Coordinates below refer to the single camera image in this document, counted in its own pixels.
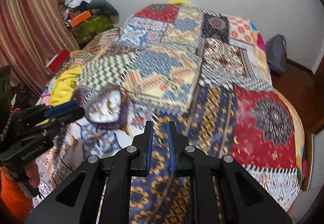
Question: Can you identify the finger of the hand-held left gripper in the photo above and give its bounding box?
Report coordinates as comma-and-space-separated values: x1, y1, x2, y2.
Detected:
35, 118, 66, 139
44, 100, 86, 123

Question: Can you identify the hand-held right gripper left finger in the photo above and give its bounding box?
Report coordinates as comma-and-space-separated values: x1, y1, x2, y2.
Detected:
24, 120, 154, 224

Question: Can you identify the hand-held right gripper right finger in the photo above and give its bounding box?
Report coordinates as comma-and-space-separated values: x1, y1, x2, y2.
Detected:
168, 120, 293, 224

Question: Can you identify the purple heart-shaped jewelry box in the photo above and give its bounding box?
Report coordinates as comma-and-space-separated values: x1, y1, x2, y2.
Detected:
85, 85, 130, 130

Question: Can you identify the person's left hand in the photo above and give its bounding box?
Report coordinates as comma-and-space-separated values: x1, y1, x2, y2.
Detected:
23, 160, 41, 190

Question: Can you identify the yellow cloth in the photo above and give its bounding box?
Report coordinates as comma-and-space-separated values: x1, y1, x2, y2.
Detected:
50, 65, 84, 107

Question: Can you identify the red and white box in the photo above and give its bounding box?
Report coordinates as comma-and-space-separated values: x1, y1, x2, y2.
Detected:
45, 49, 71, 74

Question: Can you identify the patchwork patterned blanket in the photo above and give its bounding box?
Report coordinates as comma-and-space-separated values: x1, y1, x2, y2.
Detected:
33, 3, 305, 224

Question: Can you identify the green patterned cloth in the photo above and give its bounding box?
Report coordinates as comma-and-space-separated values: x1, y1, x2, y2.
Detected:
70, 15, 113, 44

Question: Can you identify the orange box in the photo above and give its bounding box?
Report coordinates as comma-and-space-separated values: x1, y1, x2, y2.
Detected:
68, 10, 92, 28

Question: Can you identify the striped brown curtain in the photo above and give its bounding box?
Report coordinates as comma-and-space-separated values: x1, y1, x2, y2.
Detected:
0, 0, 79, 98

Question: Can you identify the grey garment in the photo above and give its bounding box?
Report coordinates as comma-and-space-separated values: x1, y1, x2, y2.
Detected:
88, 0, 119, 23

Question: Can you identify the floral bedsheet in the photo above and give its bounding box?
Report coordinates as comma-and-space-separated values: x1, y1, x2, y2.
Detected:
250, 21, 267, 55

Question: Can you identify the dark backpack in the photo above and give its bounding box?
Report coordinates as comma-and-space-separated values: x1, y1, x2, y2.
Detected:
265, 34, 288, 77

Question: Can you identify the wooden bed frame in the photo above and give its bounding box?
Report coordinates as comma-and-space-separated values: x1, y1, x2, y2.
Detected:
301, 132, 315, 192

